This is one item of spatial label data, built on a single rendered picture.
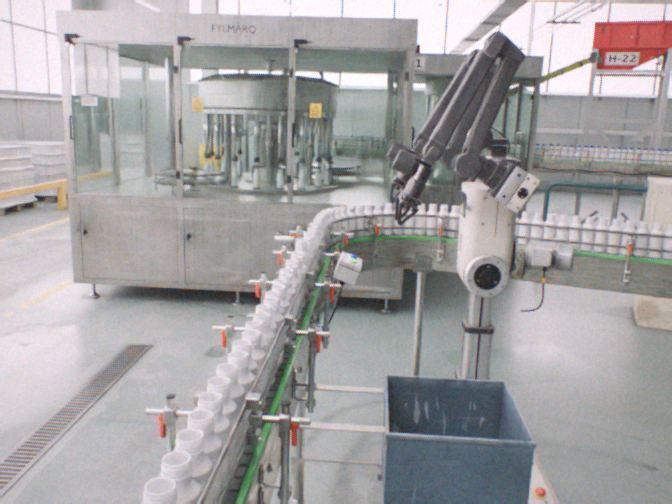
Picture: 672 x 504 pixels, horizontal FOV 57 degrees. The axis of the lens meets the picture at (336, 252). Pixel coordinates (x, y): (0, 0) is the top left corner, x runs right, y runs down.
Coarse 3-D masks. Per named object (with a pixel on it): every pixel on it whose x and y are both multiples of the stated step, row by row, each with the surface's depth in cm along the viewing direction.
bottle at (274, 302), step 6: (264, 300) 148; (270, 300) 151; (276, 300) 150; (276, 306) 148; (276, 312) 148; (276, 318) 148; (282, 318) 149; (276, 324) 148; (282, 336) 150; (282, 342) 151; (276, 354) 149; (276, 360) 150; (282, 360) 152
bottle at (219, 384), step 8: (208, 384) 102; (216, 384) 104; (224, 384) 101; (224, 392) 102; (224, 400) 102; (232, 400) 104; (224, 408) 101; (232, 408) 102; (232, 416) 102; (232, 424) 103; (232, 440) 103; (232, 448) 103; (232, 456) 104; (232, 464) 104
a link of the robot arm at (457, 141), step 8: (488, 72) 233; (488, 80) 234; (480, 88) 235; (480, 96) 236; (472, 104) 236; (480, 104) 236; (472, 112) 237; (464, 120) 238; (472, 120) 237; (456, 128) 238; (464, 128) 238; (456, 136) 238; (464, 136) 238; (448, 144) 245; (456, 144) 236; (448, 152) 237; (456, 152) 237; (448, 160) 238
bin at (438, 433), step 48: (384, 384) 157; (432, 384) 160; (480, 384) 159; (384, 432) 135; (432, 432) 163; (480, 432) 162; (528, 432) 133; (384, 480) 134; (432, 480) 132; (480, 480) 131; (528, 480) 131
